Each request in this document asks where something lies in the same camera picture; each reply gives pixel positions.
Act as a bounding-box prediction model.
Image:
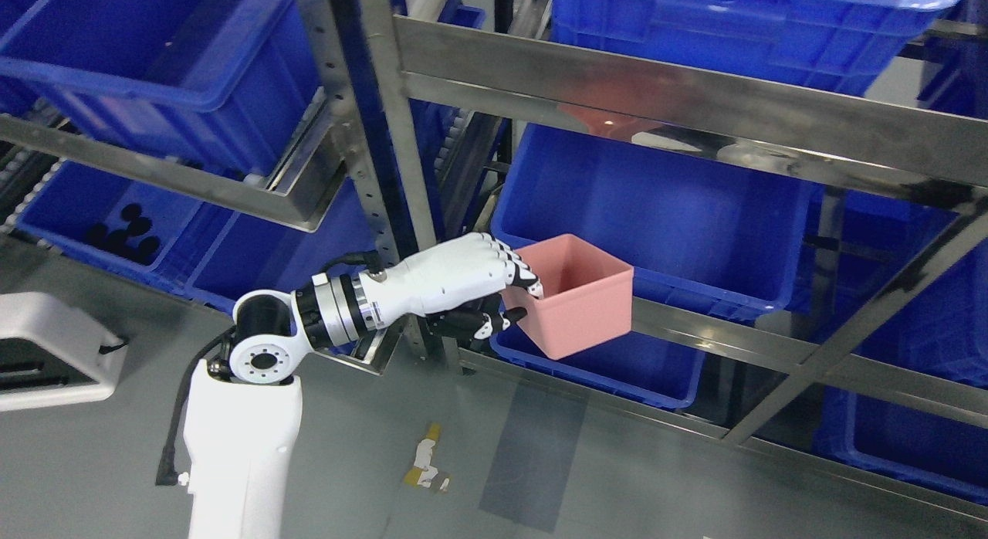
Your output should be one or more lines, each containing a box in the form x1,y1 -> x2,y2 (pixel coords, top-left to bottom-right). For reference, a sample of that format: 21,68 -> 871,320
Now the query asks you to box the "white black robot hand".
359,232 -> 544,340

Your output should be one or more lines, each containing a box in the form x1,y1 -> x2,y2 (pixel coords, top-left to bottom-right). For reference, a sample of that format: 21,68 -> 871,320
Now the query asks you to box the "pink plastic storage box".
502,234 -> 633,360

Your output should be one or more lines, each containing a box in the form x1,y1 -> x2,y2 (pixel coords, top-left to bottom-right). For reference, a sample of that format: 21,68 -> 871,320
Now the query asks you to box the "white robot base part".
1,292 -> 130,412

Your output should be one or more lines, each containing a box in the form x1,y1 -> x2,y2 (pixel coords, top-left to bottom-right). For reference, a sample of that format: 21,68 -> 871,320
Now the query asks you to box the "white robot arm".
155,250 -> 384,538

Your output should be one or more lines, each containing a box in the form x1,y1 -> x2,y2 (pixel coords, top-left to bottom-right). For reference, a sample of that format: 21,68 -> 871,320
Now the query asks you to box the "steel shelf rack left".
0,0 -> 441,378

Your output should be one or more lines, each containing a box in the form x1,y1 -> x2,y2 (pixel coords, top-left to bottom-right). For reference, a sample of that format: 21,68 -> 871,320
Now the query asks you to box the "steel shelf rack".
357,0 -> 986,524
0,0 -> 441,378

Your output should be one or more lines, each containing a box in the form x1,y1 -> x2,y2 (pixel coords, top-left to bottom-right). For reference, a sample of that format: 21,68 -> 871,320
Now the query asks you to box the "steel shelf rack right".
357,0 -> 986,524

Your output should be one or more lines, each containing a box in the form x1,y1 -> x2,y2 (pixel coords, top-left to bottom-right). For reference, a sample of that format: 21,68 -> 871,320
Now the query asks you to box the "blue bin middle shelf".
490,124 -> 810,324

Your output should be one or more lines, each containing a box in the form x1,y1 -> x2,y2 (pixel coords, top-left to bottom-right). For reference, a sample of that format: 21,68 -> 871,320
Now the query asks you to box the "blue bin lower centre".
490,328 -> 706,410

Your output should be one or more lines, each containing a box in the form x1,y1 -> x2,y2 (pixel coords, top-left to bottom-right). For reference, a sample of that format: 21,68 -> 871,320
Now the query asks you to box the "yellow tape on floor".
401,422 -> 451,493

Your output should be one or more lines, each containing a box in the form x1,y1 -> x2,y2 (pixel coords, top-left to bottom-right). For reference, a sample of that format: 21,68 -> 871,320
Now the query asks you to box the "blue bin with black parts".
14,159 -> 232,294

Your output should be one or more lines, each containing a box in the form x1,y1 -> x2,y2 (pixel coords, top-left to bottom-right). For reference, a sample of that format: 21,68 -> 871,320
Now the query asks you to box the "large blue bin upper left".
2,0 -> 320,175

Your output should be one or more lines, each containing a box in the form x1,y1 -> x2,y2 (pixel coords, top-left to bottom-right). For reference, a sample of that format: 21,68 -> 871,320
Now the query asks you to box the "blue bin top right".
553,0 -> 961,97

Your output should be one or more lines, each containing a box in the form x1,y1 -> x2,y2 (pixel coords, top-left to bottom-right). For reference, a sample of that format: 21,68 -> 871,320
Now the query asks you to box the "blue bin bottom right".
812,388 -> 987,505

